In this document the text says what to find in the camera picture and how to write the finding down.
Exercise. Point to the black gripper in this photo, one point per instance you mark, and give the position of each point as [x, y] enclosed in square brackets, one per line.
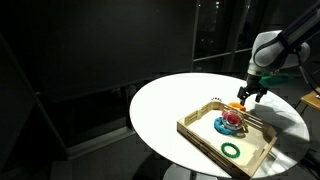
[254, 84]

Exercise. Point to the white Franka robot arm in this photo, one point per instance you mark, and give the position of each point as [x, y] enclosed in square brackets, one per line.
[273, 50]

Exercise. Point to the wooden slatted tray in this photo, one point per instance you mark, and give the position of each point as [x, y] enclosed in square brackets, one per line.
[196, 138]

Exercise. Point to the wooden side table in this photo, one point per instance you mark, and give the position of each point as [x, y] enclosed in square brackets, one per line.
[311, 99]

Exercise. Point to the white table pedestal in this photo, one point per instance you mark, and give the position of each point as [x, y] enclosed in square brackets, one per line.
[180, 173]

